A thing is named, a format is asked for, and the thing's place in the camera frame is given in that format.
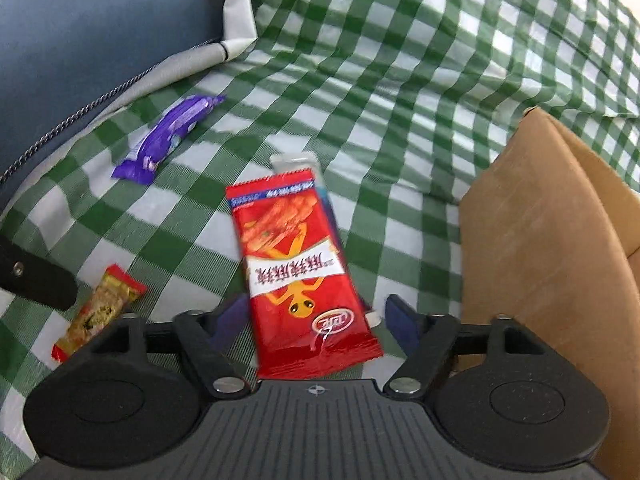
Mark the brown cardboard box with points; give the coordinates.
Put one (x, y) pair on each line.
(540, 235)

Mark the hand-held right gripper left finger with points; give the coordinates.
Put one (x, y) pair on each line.
(230, 317)

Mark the white printed cloth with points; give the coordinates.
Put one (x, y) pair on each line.
(240, 20)

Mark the purple snack packet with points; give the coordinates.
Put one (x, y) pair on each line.
(165, 135)

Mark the small red gold packet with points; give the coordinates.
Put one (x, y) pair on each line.
(105, 305)

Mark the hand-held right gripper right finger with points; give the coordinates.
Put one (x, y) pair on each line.
(402, 322)

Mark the green white checkered cloth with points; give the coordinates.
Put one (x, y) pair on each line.
(400, 85)

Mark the blue sofa cushion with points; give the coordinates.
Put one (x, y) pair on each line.
(100, 35)

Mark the red snack packet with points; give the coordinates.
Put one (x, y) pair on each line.
(290, 260)

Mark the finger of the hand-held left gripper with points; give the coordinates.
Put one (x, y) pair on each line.
(35, 275)

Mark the silver snack packet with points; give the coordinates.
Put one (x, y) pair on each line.
(295, 165)

